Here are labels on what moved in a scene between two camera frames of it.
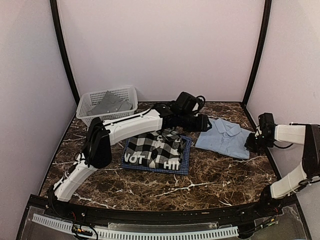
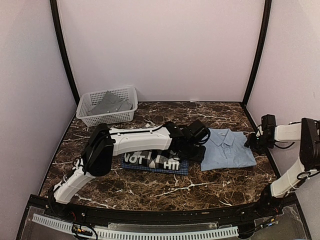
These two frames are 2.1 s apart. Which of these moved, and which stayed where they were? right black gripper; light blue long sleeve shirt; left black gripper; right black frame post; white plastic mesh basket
Moved: light blue long sleeve shirt; left black gripper
Stayed: right black frame post; right black gripper; white plastic mesh basket
